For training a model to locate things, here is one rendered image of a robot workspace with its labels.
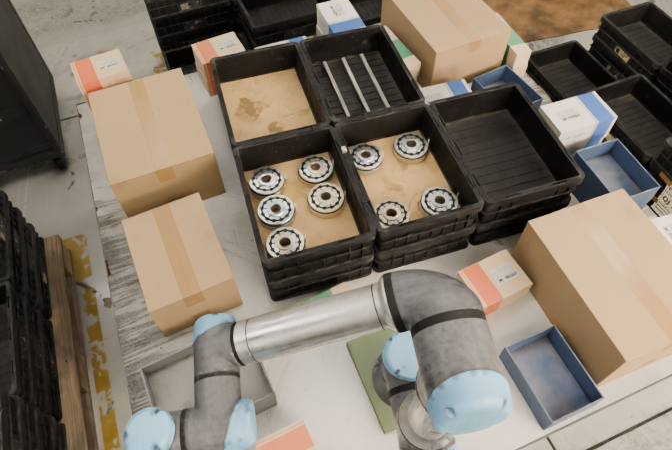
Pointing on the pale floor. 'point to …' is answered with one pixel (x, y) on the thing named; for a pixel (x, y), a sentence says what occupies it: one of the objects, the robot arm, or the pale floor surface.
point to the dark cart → (25, 98)
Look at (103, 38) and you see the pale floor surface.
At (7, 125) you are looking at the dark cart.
